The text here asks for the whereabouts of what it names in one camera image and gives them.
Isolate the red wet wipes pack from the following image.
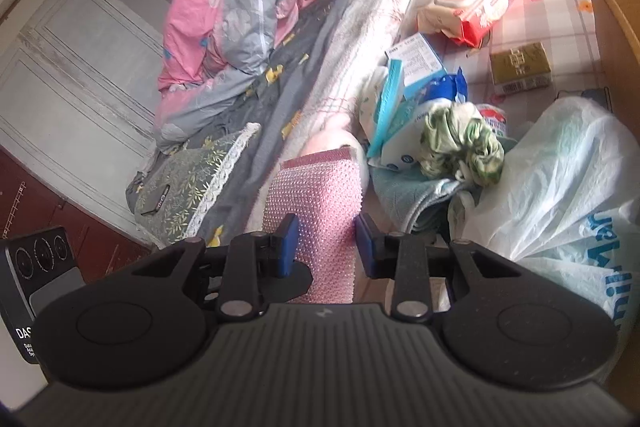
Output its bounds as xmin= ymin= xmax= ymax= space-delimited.
xmin=416 ymin=0 xmax=515 ymax=48

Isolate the white cabinet door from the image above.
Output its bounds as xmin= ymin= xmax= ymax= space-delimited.
xmin=1 ymin=0 xmax=162 ymax=244

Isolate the dark blue plastic packet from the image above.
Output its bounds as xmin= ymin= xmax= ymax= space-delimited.
xmin=419 ymin=68 xmax=469 ymax=104

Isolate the green white scrunched cloth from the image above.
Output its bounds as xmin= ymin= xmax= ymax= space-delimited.
xmin=419 ymin=100 xmax=506 ymax=187

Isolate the blue white tissue pack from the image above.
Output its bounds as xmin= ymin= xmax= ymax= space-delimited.
xmin=358 ymin=58 xmax=426 ymax=172

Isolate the wooden storage box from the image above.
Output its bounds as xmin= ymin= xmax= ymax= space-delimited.
xmin=591 ymin=0 xmax=640 ymax=139

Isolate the grey patterned bed sheet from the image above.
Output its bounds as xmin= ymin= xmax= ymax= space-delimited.
xmin=168 ymin=0 xmax=410 ymax=242

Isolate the grey floral pillow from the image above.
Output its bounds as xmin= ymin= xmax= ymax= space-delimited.
xmin=126 ymin=122 xmax=262 ymax=247

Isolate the red white small can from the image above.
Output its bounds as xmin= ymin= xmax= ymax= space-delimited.
xmin=476 ymin=104 xmax=508 ymax=138

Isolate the pink grey quilt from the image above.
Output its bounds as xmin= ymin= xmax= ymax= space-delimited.
xmin=153 ymin=0 xmax=316 ymax=153

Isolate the black device with dials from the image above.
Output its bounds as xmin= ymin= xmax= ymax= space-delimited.
xmin=0 ymin=227 xmax=85 ymax=364

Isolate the olive green small box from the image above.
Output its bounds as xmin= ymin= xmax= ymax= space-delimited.
xmin=489 ymin=42 xmax=552 ymax=95

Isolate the light blue towel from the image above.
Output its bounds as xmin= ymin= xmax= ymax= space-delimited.
xmin=368 ymin=133 xmax=522 ymax=235

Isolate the pink round plush toy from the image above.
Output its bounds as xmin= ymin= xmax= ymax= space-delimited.
xmin=299 ymin=113 xmax=370 ymax=194

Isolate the white label flat package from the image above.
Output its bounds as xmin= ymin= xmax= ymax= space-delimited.
xmin=386 ymin=32 xmax=446 ymax=98

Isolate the white plastic shopping bag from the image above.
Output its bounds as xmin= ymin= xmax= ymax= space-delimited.
xmin=449 ymin=98 xmax=639 ymax=337

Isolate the pink knitted cloth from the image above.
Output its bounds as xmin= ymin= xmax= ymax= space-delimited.
xmin=262 ymin=147 xmax=362 ymax=303

